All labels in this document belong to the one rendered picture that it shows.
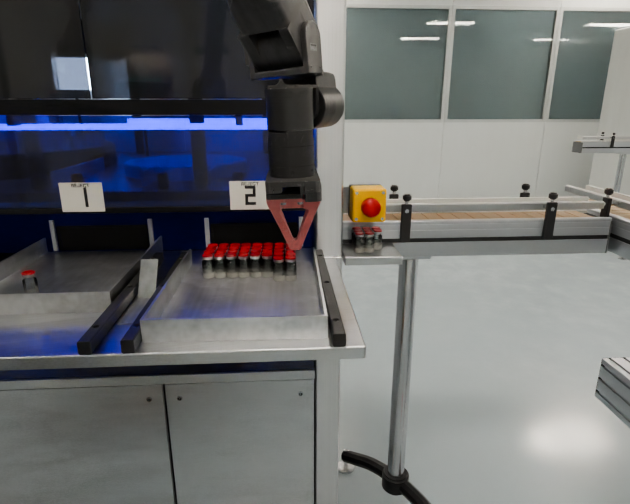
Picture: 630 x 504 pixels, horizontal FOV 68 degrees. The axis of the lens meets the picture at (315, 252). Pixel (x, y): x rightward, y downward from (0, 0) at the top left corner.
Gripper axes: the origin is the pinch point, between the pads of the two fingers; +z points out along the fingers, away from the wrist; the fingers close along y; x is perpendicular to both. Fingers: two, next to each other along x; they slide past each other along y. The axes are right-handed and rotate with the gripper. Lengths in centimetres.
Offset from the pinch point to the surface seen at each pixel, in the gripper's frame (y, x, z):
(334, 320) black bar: 2.0, -5.3, 12.6
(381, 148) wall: 498, -106, 43
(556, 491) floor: 57, -82, 106
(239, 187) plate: 37.3, 11.0, -0.9
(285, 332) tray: 0.0, 1.9, 13.1
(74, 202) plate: 37, 44, 1
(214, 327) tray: 0.0, 11.7, 11.8
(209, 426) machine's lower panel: 36, 22, 57
